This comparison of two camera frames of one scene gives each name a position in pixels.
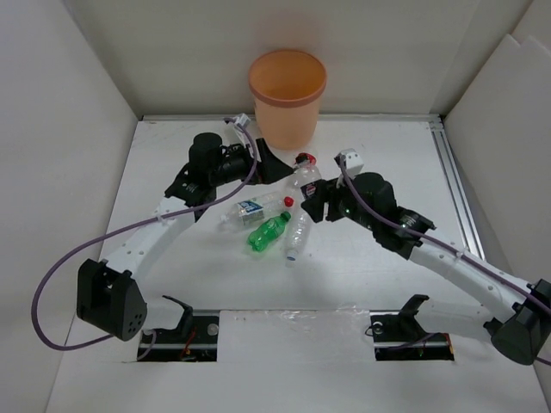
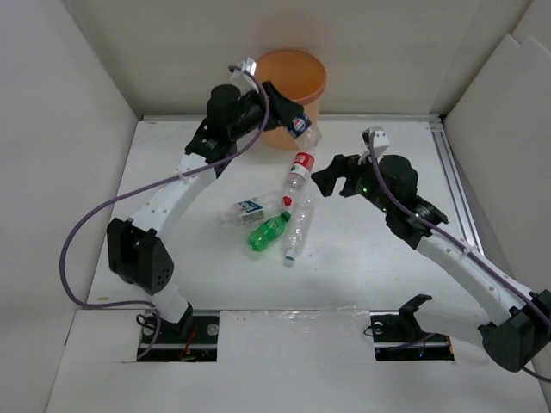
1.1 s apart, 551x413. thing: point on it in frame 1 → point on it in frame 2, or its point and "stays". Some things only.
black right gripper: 315,206 → 341,166
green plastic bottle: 269,230 stays
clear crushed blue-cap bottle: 299,236 stays
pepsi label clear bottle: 301,184 → 306,134
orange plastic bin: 287,85 stays
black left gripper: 270,169 → 281,110
